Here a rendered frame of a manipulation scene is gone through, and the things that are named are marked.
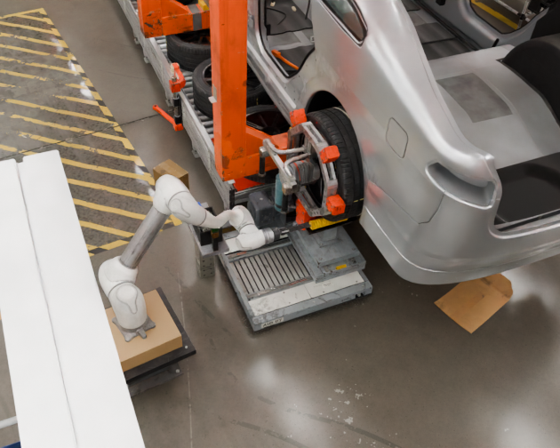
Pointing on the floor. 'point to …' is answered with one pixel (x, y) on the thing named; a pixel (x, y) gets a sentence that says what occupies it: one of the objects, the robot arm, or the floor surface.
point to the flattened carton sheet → (476, 300)
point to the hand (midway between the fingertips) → (303, 226)
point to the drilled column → (204, 264)
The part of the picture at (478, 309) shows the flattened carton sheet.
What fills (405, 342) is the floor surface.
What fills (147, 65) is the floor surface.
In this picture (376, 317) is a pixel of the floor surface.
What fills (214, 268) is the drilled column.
